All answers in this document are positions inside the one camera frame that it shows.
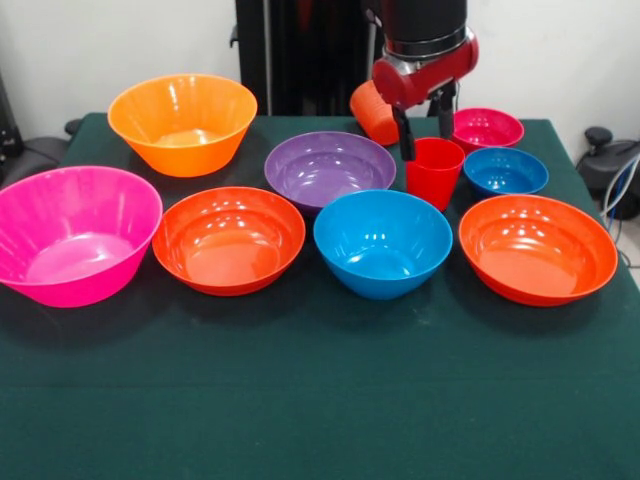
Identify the large pink bowl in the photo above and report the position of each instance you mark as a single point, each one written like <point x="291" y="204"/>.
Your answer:
<point x="75" y="250"/>

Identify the purple bowl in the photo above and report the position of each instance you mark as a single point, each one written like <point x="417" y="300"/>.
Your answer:
<point x="325" y="170"/>

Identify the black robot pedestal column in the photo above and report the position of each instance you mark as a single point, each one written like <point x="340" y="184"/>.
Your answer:
<point x="300" y="50"/>

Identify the orange cup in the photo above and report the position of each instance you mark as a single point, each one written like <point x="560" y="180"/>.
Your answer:
<point x="372" y="117"/>

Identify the black office chair base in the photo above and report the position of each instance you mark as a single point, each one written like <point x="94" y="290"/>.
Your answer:
<point x="600" y="165"/>
<point x="35" y="155"/>

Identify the red-orange bowl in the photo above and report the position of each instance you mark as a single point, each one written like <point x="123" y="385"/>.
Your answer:
<point x="535" y="260"/>
<point x="225" y="250"/>

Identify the dark green table cloth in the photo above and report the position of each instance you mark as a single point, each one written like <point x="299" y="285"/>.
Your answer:
<point x="320" y="390"/>

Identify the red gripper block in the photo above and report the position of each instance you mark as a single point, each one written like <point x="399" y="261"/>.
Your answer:
<point x="425" y="80"/>

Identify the small dark blue bowl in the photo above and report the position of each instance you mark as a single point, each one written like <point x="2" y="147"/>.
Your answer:
<point x="505" y="175"/>

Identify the red cup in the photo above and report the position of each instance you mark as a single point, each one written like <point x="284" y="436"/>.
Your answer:
<point x="432" y="180"/>

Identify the small pink bowl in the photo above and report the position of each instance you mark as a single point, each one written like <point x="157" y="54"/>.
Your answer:
<point x="492" y="127"/>

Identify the large orange bowl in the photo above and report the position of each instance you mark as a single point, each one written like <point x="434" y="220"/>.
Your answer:
<point x="150" y="115"/>

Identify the light blue bowl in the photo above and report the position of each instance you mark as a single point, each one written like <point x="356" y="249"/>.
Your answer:
<point x="380" y="250"/>

